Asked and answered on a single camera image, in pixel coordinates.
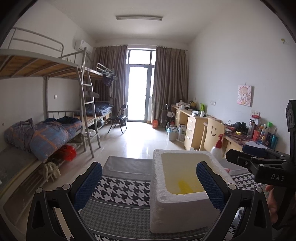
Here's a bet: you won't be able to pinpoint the white air conditioner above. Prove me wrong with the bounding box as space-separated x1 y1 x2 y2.
74 39 93 55

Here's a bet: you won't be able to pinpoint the white trash bucket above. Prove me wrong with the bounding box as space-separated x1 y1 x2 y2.
167 126 179 142

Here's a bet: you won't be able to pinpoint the near metal bunk bed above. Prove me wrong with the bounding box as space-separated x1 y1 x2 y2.
1 27 99 225

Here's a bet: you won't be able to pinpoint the teal cylinder bottle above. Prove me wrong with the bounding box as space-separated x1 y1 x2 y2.
270 135 278 150

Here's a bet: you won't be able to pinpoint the brown curtain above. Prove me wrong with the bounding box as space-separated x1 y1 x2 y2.
152 46 189 121
92 45 128 114

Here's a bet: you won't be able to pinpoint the wooden desk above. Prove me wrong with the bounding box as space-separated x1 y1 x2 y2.
171 105 222 150
222 125 252 157

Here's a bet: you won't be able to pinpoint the right brown curtain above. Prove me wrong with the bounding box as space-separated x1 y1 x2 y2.
152 46 189 121

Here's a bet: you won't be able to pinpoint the wooden chair smiley face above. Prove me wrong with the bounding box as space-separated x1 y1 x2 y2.
199 118 225 152

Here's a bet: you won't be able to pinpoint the left brown curtain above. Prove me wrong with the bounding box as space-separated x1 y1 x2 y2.
92 45 128 114

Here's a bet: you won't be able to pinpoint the white styrofoam box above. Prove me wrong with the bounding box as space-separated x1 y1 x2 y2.
149 150 233 233

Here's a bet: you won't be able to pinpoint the near wooden desk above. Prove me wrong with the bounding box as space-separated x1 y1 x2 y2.
222 125 252 157

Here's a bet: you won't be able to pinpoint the red plastic bag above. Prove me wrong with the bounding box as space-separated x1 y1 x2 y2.
55 145 77 161

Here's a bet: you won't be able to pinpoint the houndstooth patterned table mat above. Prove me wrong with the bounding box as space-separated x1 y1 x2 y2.
78 156 259 240

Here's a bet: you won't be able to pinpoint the metal bunk bed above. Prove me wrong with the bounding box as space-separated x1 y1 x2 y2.
1 27 99 225
76 62 117 130

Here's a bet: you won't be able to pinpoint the white pump bottle red cap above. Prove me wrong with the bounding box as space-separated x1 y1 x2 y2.
210 134 224 160

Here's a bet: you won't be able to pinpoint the ceiling tube light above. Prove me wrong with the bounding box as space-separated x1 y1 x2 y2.
116 15 163 21

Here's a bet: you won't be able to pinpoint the far wooden desk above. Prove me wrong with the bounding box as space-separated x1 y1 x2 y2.
171 105 222 150

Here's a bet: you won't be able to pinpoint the pink anime wall picture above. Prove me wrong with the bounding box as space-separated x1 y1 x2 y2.
237 85 252 107

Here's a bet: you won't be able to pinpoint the black folding chair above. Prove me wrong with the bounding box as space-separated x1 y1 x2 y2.
108 102 128 134

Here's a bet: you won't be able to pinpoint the printed papers on desk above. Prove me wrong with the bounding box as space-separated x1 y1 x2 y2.
243 141 267 149

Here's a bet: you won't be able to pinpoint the person's right hand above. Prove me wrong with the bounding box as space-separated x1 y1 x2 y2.
265 185 278 224

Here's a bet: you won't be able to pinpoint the orange bag by door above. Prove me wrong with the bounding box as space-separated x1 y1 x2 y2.
152 120 159 128

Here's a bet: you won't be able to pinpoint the glass balcony door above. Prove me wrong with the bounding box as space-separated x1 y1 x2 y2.
125 48 156 123

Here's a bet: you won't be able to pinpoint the blue plaid quilt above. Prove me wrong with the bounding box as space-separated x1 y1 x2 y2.
4 116 82 162

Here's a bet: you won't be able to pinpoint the far metal bunk bed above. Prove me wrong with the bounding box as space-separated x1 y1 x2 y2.
76 62 117 130

